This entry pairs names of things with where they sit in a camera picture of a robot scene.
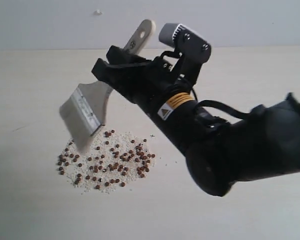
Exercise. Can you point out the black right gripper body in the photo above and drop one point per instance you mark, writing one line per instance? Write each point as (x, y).
(157, 82)

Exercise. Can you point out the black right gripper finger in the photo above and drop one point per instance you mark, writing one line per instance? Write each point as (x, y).
(116, 75)
(118, 56)

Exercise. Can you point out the white wooden paint brush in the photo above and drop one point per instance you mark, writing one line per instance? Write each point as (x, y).
(84, 113)

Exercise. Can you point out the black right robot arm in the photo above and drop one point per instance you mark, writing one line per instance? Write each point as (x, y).
(221, 145)

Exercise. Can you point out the pile of white grains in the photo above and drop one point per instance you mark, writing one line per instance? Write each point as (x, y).
(112, 160)

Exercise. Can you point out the white wall plug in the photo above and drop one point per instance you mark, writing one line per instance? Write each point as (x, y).
(97, 12)

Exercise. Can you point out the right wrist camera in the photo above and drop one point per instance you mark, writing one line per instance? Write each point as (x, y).
(185, 42)

